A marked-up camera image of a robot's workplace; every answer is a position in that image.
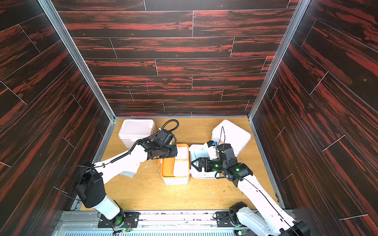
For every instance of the pink medicine chest box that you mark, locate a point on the pink medicine chest box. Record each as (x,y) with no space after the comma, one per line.
(133,130)

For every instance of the gauze packet in orange box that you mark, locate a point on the gauze packet in orange box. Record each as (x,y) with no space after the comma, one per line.
(181,164)

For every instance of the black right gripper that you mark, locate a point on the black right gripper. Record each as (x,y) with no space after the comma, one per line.
(206,164)

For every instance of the aluminium frame rail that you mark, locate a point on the aluminium frame rail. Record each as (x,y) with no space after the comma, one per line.
(57,23)
(292,27)

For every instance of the aluminium frame rail right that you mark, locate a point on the aluminium frame rail right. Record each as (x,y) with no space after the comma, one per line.
(292,27)

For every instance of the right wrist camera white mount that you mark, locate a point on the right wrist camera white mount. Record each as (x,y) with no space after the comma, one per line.
(211,147)

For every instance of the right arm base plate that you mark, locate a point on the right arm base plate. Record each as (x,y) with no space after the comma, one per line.
(224,219)

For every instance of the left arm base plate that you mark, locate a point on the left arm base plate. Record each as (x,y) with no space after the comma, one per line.
(125,219)

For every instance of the white pink first aid box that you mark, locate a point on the white pink first aid box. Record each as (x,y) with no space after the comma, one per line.
(229,133)

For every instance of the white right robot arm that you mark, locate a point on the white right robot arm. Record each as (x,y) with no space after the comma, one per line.
(272,220)

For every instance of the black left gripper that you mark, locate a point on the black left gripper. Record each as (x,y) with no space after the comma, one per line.
(174,153)

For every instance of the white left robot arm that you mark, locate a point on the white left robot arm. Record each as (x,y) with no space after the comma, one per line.
(90,189)

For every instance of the white orange handled box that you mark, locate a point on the white orange handled box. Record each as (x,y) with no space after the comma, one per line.
(167,166)

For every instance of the aluminium frame rail left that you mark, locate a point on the aluminium frame rail left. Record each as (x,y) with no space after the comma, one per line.
(57,23)

